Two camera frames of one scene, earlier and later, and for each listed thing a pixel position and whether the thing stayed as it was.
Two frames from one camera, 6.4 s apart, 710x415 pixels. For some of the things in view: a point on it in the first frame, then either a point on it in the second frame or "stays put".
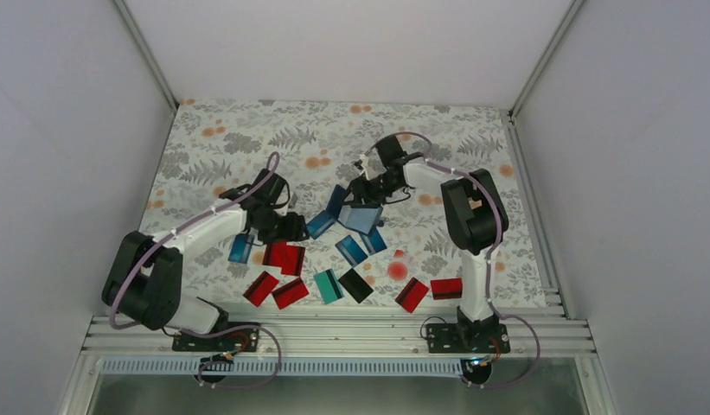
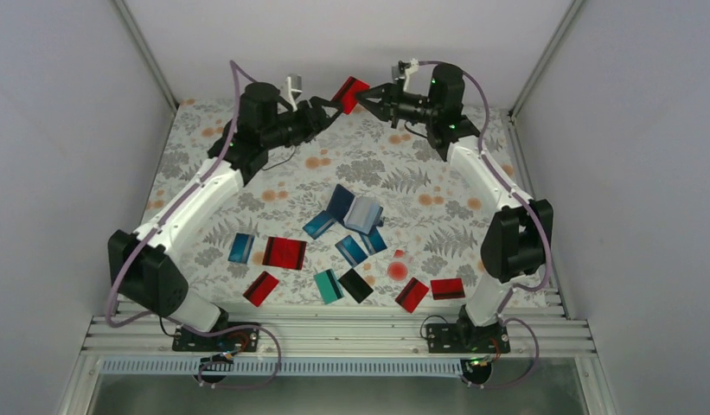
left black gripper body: (275, 231) to (275, 135)
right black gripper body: (376, 192) to (412, 109)
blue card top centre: (319, 224) stays put
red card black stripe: (290, 293) to (347, 93)
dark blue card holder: (365, 219) stays put
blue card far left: (240, 248) stays put
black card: (355, 285) stays put
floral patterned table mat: (397, 250) stays put
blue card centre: (351, 251) stays put
